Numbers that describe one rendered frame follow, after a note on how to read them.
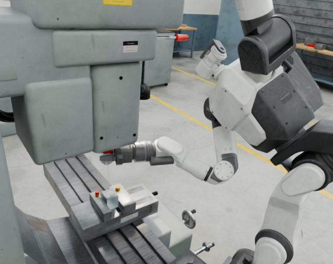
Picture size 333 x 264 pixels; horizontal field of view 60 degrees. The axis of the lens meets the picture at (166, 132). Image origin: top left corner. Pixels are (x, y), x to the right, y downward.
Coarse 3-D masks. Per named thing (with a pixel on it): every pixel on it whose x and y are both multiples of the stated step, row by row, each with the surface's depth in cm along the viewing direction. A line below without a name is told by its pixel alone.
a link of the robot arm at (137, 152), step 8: (136, 144) 114; (144, 144) 114; (120, 152) 110; (128, 152) 111; (136, 152) 112; (144, 152) 113; (120, 160) 109; (128, 160) 112; (136, 160) 114; (144, 160) 115
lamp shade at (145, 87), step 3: (141, 84) 119; (144, 84) 119; (147, 84) 121; (141, 87) 118; (144, 87) 118; (147, 87) 119; (141, 90) 118; (144, 90) 118; (147, 90) 119; (144, 93) 119; (147, 93) 119; (141, 96) 119; (144, 96) 119; (147, 96) 120; (141, 99) 120; (144, 99) 120; (147, 99) 121
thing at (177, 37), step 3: (159, 36) 94; (162, 36) 94; (165, 36) 95; (168, 36) 96; (171, 36) 96; (174, 36) 97; (177, 36) 97; (180, 36) 98; (183, 36) 99; (186, 36) 100; (159, 39) 94; (162, 39) 95; (165, 39) 96; (168, 39) 96; (171, 39) 97; (174, 39) 99; (177, 39) 98; (180, 39) 98; (183, 39) 99; (186, 39) 100
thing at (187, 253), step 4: (184, 252) 90; (188, 252) 90; (192, 252) 90; (180, 256) 88; (184, 256) 87; (188, 256) 87; (192, 256) 87; (196, 256) 89; (176, 260) 87; (180, 260) 86; (184, 260) 86; (188, 260) 86; (192, 260) 86; (196, 260) 86; (200, 260) 86
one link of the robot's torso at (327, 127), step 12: (324, 120) 93; (312, 132) 86; (324, 132) 84; (288, 144) 92; (300, 144) 89; (312, 144) 87; (324, 144) 85; (276, 156) 95; (288, 156) 93; (324, 156) 87; (288, 168) 98
